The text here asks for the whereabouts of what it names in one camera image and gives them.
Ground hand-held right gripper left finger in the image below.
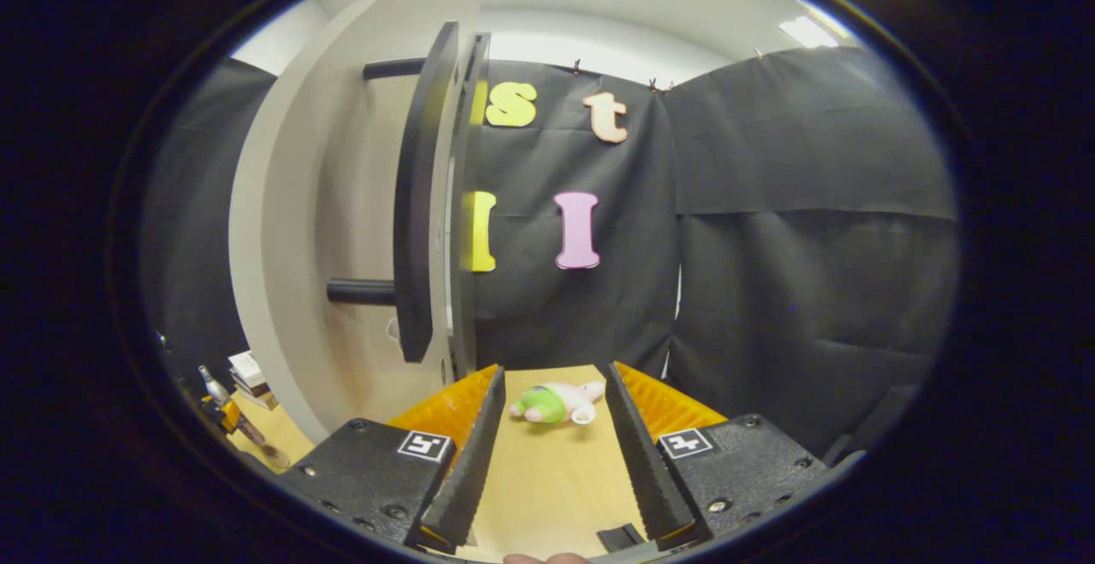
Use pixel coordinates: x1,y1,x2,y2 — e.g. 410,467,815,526
278,365,507,555

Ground green pink plush toy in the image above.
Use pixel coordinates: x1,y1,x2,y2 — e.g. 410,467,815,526
511,380,607,425

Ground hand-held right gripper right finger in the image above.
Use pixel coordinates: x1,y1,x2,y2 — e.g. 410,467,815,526
605,362,829,548

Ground black backdrop cloth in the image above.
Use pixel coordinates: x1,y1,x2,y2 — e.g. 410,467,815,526
141,45,959,462

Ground light grey cabinet door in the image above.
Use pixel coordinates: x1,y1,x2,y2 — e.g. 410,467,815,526
229,0,493,445

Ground black door handle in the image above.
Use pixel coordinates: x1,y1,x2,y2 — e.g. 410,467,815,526
328,22,460,364

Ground white ceiling light panel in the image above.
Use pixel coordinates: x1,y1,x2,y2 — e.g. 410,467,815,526
778,16,839,49

